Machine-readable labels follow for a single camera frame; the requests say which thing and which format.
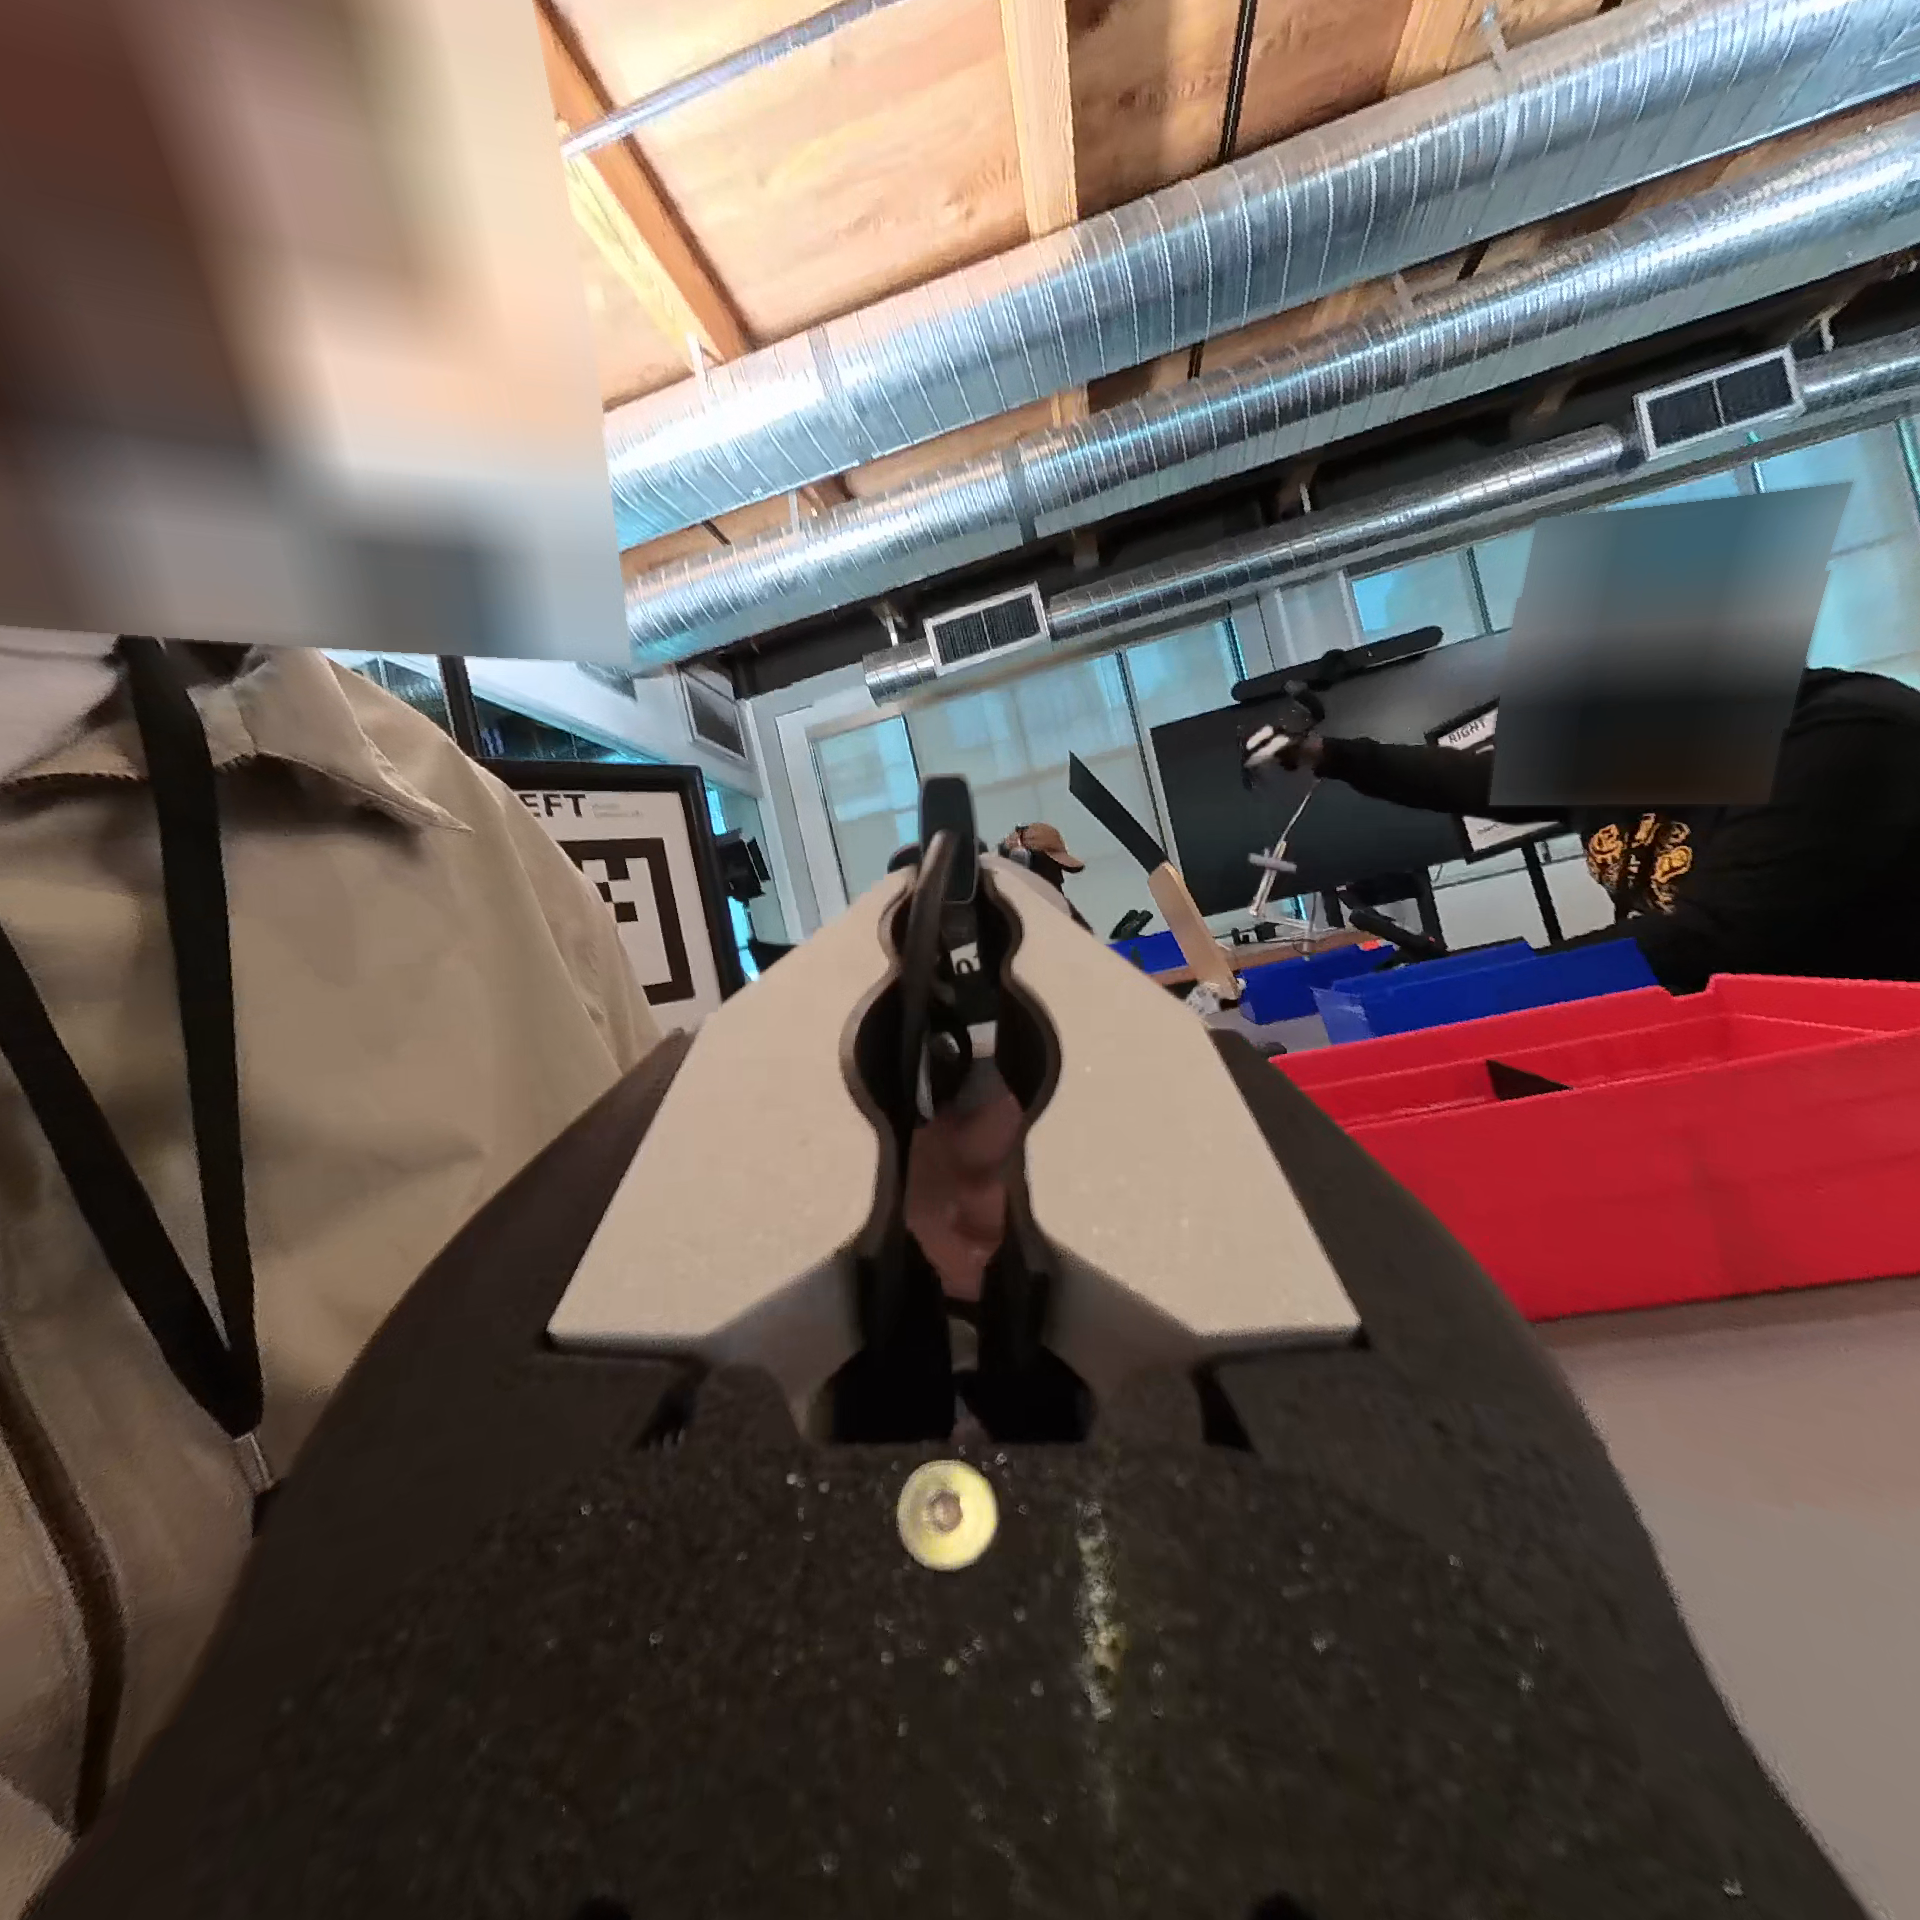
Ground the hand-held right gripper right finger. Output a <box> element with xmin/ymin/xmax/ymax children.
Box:
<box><xmin>959</xmin><ymin>873</ymin><xmax>1365</xmax><ymax>1445</ymax></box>

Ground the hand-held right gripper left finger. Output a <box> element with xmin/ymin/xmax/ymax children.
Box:
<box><xmin>545</xmin><ymin>873</ymin><xmax>961</xmax><ymax>1445</ymax></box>

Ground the black cable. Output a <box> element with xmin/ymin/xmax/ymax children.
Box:
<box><xmin>895</xmin><ymin>774</ymin><xmax>995</xmax><ymax>1126</ymax></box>

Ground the red plastic bin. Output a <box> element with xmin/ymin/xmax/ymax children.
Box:
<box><xmin>1270</xmin><ymin>977</ymin><xmax>1920</xmax><ymax>1322</ymax></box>

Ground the blue plastic bin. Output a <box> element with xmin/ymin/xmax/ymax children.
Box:
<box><xmin>1238</xmin><ymin>945</ymin><xmax>1404</xmax><ymax>1026</ymax></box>
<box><xmin>1311</xmin><ymin>941</ymin><xmax>1661</xmax><ymax>1045</ymax></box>

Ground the beige jacket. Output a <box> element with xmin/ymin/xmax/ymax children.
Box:
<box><xmin>0</xmin><ymin>630</ymin><xmax>669</xmax><ymax>1892</ymax></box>

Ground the black monitor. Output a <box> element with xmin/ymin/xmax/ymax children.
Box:
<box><xmin>1148</xmin><ymin>637</ymin><xmax>1501</xmax><ymax>922</ymax></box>

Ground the black video bar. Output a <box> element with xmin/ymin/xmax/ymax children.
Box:
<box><xmin>1230</xmin><ymin>627</ymin><xmax>1445</xmax><ymax>706</ymax></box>

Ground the silver ceiling pipe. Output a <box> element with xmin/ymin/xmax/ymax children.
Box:
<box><xmin>557</xmin><ymin>0</ymin><xmax>961</xmax><ymax>160</ymax></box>

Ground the black blade wooden handle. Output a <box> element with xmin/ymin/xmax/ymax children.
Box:
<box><xmin>1065</xmin><ymin>750</ymin><xmax>1247</xmax><ymax>1004</ymax></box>

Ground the duct vent grille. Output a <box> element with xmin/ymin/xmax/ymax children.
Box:
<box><xmin>921</xmin><ymin>585</ymin><xmax>1051</xmax><ymax>676</ymax></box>
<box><xmin>1631</xmin><ymin>348</ymin><xmax>1806</xmax><ymax>461</ymax></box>

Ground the black lanyard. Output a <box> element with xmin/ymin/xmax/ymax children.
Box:
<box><xmin>0</xmin><ymin>637</ymin><xmax>270</xmax><ymax>1488</ymax></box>

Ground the silver air duct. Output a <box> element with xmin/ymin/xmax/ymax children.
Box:
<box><xmin>604</xmin><ymin>0</ymin><xmax>1920</xmax><ymax>553</ymax></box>
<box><xmin>862</xmin><ymin>336</ymin><xmax>1920</xmax><ymax>706</ymax></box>
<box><xmin>622</xmin><ymin>142</ymin><xmax>1920</xmax><ymax>670</ymax></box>

